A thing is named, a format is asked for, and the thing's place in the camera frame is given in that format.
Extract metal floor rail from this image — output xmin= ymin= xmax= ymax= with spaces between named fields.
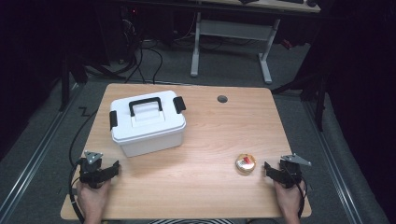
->
xmin=303 ymin=99 xmax=364 ymax=224
xmin=0 ymin=83 xmax=84 ymax=218

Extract person's right hand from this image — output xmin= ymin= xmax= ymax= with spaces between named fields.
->
xmin=274 ymin=181 xmax=306 ymax=217

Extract desk with white legs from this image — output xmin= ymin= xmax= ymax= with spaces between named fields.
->
xmin=190 ymin=0 xmax=321 ymax=85

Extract dark computer tower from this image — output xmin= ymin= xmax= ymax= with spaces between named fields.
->
xmin=101 ymin=4 xmax=141 ymax=63

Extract round golden pastry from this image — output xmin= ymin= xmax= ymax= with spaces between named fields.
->
xmin=234 ymin=152 xmax=258 ymax=176

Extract black white striped shirt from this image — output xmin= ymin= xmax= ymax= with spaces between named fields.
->
xmin=148 ymin=218 xmax=235 ymax=224

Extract thick black gripper cable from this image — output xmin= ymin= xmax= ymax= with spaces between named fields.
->
xmin=68 ymin=158 xmax=86 ymax=224

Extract thin black floor cable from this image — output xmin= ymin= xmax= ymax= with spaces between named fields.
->
xmin=68 ymin=108 xmax=98 ymax=166

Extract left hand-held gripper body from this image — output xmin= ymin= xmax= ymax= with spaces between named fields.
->
xmin=78 ymin=150 xmax=106 ymax=189

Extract white box lid black handle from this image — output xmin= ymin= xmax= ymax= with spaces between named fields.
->
xmin=108 ymin=90 xmax=188 ymax=144

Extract black floor cables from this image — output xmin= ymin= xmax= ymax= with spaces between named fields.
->
xmin=122 ymin=38 xmax=164 ymax=85

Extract person's left hand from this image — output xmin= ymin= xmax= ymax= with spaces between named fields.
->
xmin=77 ymin=180 xmax=111 ymax=217

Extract white plastic storage box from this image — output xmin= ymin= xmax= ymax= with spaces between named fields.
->
xmin=111 ymin=124 xmax=185 ymax=159

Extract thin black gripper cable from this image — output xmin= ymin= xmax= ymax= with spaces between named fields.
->
xmin=295 ymin=178 xmax=308 ymax=219

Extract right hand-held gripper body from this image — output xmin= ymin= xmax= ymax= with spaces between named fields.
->
xmin=278 ymin=153 xmax=312 ymax=189

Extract black stand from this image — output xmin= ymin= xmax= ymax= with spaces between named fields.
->
xmin=270 ymin=69 xmax=332 ymax=133
xmin=58 ymin=50 xmax=125 ymax=113

